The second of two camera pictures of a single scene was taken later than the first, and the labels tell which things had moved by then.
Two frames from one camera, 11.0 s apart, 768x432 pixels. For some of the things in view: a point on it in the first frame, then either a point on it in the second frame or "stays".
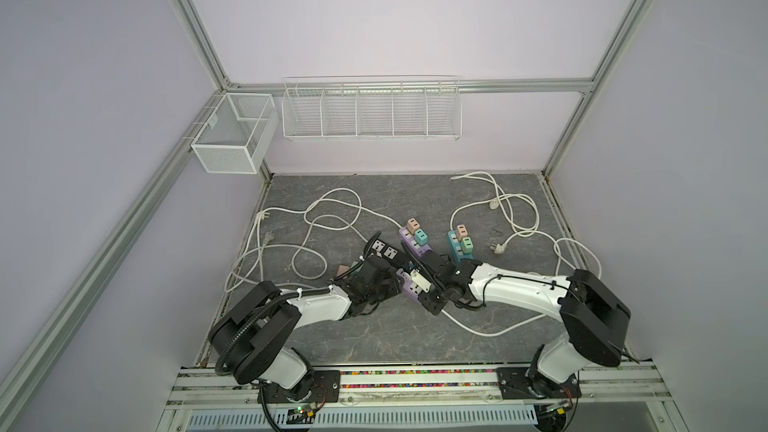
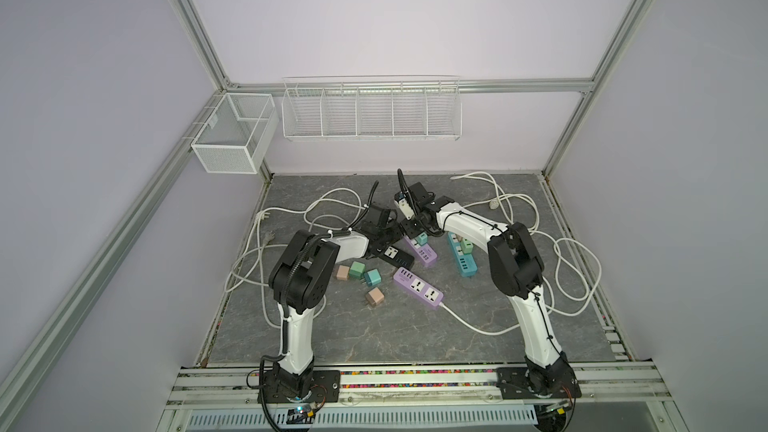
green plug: [467, 245] stays
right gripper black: [428, 304] to [406, 226]
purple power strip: [410, 240] stays
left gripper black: [393, 287] to [398, 232]
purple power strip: [406, 281] stays
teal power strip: [457, 248] stays
